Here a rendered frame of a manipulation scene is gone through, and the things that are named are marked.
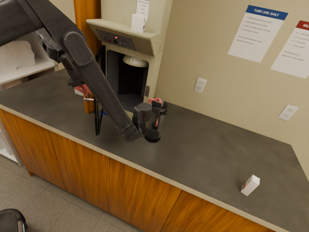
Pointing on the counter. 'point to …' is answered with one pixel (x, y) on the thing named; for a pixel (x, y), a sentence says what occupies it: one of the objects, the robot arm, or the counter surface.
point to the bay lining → (125, 75)
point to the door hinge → (104, 59)
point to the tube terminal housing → (130, 6)
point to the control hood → (150, 43)
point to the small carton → (138, 23)
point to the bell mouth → (135, 61)
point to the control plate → (116, 39)
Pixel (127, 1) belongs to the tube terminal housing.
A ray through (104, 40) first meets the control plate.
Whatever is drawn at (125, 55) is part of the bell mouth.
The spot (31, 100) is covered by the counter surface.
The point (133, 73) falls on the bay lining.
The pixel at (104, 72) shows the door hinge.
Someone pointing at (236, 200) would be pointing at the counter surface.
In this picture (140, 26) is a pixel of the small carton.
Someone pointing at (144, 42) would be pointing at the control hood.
